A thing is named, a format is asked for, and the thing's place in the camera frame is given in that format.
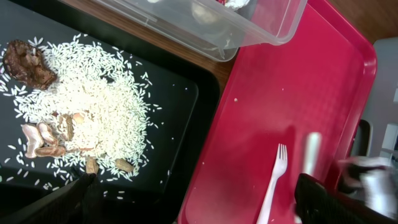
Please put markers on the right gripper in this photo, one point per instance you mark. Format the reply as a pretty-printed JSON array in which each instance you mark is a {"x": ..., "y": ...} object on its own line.
[{"x": 374, "y": 176}]

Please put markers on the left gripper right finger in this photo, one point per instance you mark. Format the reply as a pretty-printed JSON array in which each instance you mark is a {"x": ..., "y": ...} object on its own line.
[{"x": 317, "y": 204}]

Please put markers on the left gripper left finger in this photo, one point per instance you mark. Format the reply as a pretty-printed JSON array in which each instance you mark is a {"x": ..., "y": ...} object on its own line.
[{"x": 81, "y": 203}]

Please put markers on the white plastic fork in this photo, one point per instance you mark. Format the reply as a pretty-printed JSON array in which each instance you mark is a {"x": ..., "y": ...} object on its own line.
[{"x": 279, "y": 169}]

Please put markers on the white plastic spoon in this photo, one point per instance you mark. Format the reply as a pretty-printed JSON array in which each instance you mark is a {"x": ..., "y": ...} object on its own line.
[{"x": 312, "y": 148}]

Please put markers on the rice and meat leftovers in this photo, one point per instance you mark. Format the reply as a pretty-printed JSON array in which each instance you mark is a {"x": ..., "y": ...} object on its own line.
[{"x": 94, "y": 116}]

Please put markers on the white napkin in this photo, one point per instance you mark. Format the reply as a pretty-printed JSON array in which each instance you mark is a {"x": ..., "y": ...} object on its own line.
[{"x": 236, "y": 4}]

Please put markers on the grey dishwasher rack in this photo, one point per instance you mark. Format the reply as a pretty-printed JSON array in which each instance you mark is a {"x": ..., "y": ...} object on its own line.
[{"x": 376, "y": 135}]

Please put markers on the black waste tray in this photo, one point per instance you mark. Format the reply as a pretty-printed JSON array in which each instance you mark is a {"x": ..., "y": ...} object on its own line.
[{"x": 187, "y": 93}]

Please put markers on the clear plastic waste bin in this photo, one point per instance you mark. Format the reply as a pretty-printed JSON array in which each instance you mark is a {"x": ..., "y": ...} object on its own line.
[{"x": 210, "y": 28}]

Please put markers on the red serving tray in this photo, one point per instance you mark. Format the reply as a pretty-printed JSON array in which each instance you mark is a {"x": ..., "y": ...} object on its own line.
[{"x": 317, "y": 82}]

